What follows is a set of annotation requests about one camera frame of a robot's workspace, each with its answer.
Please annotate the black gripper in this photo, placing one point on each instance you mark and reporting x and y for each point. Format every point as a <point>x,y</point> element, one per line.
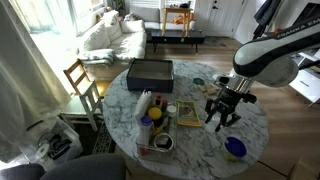
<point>233,100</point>

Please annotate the green can with blue lid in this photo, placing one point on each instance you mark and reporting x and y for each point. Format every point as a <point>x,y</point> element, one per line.
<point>236,148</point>

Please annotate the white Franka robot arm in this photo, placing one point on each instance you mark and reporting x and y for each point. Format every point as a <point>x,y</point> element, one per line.
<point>266,56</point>

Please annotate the green round lid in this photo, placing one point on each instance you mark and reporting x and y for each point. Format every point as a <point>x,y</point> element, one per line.
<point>198,81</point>

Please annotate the white lid jar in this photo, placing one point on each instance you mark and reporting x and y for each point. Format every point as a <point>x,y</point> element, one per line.
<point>171,110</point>

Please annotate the yellow lid jar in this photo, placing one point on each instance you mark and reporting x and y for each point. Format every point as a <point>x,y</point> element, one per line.
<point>155,113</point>

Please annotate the clear plastic box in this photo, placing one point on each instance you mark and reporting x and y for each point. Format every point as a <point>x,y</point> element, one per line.
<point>156,156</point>

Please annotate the dark blue open box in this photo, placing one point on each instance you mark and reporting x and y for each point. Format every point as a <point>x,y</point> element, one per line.
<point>150,86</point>

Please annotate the light brown cardboard box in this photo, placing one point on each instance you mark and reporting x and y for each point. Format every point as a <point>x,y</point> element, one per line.
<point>306,171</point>

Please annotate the small white can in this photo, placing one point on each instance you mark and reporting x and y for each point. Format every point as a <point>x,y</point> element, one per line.
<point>212,126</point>

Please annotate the light wooden block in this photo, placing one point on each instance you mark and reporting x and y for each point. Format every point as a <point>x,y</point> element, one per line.
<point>202,88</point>
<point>214,94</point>
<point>212,87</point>

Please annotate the yellow dog book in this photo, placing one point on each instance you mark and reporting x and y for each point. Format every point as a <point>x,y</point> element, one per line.
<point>188,115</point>

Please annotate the red cap bottle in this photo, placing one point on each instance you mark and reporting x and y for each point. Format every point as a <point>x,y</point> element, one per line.
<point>164,104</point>
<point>158,97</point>

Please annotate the white cup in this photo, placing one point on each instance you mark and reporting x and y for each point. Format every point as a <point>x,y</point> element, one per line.
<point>163,141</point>

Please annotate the small dark door rug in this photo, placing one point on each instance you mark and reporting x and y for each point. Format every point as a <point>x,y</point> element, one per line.
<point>215,42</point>

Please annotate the white bottle blue cap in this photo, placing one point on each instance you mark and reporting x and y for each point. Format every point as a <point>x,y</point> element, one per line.
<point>145,133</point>

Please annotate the tall white bottle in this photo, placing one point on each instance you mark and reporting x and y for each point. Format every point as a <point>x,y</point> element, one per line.
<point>143,105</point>

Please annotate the black coffee table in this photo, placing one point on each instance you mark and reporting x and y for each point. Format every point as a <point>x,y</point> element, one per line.
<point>176,36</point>

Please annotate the white TV stand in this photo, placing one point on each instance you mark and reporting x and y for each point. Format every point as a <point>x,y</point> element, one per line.
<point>308,85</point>

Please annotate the white door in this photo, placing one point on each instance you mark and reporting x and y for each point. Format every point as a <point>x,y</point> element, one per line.
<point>223,20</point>

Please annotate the small red item on stand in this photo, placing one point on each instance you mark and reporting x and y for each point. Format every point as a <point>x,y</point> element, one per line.
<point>278,32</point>

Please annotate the orange plush toy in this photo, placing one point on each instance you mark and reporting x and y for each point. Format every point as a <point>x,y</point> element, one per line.
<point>181,20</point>

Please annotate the dark hanging jacket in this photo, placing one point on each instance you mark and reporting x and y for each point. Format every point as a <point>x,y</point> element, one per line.
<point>265,15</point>

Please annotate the tall wooden table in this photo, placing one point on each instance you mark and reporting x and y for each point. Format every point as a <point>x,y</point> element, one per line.
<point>176,10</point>

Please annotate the white sofa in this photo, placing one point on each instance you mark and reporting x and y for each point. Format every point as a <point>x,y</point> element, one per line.
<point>126,43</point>

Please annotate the striped floor rug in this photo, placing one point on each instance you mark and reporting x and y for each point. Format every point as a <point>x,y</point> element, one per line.
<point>103,140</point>

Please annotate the grey loveseat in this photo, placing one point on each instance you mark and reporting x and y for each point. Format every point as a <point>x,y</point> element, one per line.
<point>146,15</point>

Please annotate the black flat television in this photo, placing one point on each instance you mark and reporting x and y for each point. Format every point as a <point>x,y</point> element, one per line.
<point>310,13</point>

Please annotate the grey white blanket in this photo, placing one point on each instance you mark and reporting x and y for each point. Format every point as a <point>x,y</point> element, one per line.
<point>96,56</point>

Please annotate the white wooden chair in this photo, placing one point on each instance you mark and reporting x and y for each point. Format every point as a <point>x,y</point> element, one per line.
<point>75,108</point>

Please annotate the grey upholstered chair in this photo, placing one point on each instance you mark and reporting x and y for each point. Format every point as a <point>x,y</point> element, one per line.
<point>83,168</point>

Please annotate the green house plant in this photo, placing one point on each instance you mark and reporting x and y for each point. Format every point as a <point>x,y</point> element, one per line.
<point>119,5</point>

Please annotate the white storage bin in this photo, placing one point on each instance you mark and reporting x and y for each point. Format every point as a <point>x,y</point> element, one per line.
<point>75,148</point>

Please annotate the brown wooden chair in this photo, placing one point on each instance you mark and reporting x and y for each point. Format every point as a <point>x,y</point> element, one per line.
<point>72,65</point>

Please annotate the silver disc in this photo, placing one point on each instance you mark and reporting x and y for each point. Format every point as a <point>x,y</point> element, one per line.
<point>42,150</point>

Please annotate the large bright window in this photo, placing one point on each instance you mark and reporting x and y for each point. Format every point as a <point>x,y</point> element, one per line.
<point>50,13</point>

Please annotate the pale sheer curtain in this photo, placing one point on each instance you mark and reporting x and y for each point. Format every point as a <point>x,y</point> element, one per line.
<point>20,83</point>

